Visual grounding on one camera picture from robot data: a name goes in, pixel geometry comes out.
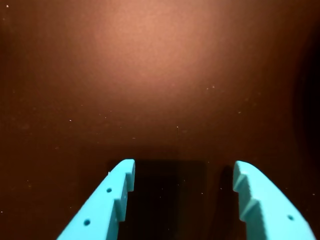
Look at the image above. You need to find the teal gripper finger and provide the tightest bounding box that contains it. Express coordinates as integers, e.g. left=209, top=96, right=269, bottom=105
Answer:
left=56, top=158, right=136, bottom=240
left=232, top=160, right=317, bottom=240

